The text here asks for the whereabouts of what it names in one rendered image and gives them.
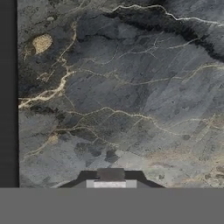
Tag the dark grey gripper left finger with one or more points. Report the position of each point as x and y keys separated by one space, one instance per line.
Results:
x=102 y=175

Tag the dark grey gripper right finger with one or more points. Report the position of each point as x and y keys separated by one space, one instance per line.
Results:
x=119 y=175

